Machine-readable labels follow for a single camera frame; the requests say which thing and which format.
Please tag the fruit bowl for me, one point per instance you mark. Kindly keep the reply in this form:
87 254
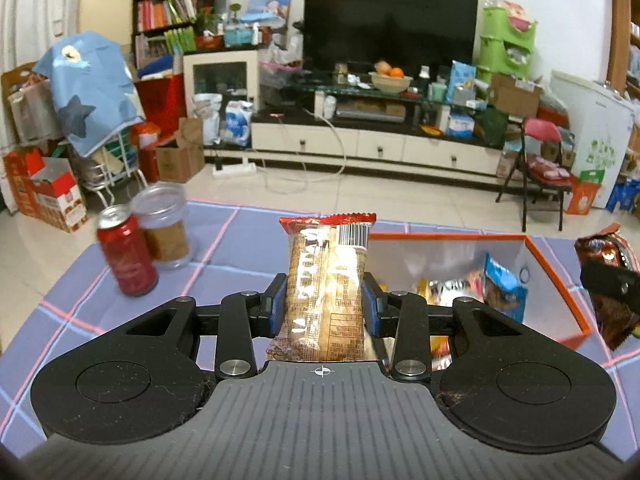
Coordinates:
391 85

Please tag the orange cardboard box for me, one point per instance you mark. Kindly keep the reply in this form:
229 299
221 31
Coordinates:
450 255

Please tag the red gift bag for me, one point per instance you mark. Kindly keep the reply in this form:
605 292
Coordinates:
162 102

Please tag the white plastic bag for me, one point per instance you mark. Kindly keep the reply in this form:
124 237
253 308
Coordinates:
206 117

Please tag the dark green bag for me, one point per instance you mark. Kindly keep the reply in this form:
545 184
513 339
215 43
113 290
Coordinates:
491 127

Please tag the silver media player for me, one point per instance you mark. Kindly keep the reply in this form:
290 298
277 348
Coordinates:
370 111

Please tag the red and white carton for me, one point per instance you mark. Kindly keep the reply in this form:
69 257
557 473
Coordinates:
45 195

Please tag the brown snack packet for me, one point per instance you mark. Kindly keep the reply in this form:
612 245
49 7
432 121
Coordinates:
607 320

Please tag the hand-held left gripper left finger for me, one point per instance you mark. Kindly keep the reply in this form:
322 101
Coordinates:
278 307

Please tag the potted green plant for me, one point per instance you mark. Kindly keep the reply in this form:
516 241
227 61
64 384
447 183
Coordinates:
209 20

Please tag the pink packet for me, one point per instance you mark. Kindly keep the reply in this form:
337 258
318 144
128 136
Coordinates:
550 169

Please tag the orange paper bag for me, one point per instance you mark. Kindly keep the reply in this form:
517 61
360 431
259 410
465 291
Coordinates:
582 197

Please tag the white chest freezer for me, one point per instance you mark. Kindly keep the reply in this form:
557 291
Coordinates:
595 130

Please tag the blue framed picture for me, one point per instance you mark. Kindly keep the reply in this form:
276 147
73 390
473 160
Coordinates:
270 5

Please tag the beige snack packet red edges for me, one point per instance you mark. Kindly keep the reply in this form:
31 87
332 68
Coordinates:
325 280

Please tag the white power strip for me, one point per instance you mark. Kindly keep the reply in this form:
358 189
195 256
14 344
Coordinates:
234 170

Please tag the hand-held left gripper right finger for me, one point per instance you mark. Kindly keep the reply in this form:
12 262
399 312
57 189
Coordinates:
371 310

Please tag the white glass-door cabinet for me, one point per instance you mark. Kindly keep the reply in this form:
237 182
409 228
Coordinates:
220 80

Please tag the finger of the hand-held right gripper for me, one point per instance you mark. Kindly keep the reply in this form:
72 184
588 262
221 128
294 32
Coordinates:
612 282

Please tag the orange fruit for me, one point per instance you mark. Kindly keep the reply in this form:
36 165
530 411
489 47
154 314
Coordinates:
397 73

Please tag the silver snack packet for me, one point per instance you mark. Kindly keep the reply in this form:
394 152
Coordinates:
452 291

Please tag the blue and white package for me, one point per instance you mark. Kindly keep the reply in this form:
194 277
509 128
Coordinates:
461 80

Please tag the black television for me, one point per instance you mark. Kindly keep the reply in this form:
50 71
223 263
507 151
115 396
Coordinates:
390 20

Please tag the open cardboard box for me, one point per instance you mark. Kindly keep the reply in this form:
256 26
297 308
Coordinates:
515 97

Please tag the white and blue sack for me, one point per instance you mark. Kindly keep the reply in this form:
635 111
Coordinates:
237 122

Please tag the pale round fruit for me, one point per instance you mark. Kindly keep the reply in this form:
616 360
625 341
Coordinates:
383 67

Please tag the dark bookshelf with books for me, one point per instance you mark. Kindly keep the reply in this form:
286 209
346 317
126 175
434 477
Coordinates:
162 10

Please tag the red drink can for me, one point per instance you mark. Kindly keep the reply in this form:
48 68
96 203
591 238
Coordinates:
127 255

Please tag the teal cup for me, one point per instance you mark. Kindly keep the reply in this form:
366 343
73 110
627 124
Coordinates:
437 92

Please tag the large worn cardboard box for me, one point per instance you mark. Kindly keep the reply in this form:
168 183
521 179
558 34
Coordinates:
22 105

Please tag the green plastic drawer tower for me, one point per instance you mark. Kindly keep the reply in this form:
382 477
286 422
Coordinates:
505 40

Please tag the beige standing air conditioner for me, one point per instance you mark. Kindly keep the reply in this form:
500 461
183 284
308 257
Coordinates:
107 5

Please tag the brown cardboard box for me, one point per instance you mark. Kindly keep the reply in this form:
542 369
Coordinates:
177 165

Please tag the clear plastic jar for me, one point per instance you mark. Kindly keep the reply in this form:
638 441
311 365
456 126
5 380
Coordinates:
165 230

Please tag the brown paper bag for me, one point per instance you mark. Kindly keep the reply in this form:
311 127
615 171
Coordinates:
191 132

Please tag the white TV stand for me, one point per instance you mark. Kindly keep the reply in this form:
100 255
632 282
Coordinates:
380 147

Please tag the blue boxes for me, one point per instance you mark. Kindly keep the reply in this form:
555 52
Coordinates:
622 200

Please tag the red folding chair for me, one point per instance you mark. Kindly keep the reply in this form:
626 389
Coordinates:
542 130

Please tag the wooden shelf unit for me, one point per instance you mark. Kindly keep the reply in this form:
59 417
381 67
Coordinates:
622 35

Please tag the yellow snack packet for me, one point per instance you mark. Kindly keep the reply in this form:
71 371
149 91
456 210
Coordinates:
422 290

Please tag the blue snack packet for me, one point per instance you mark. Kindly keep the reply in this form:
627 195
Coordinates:
505 287

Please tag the blue star-print cloth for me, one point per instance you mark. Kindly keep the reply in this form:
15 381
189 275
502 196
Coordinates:
85 90

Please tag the blue and white tissue box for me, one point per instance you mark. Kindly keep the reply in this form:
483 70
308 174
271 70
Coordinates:
460 126

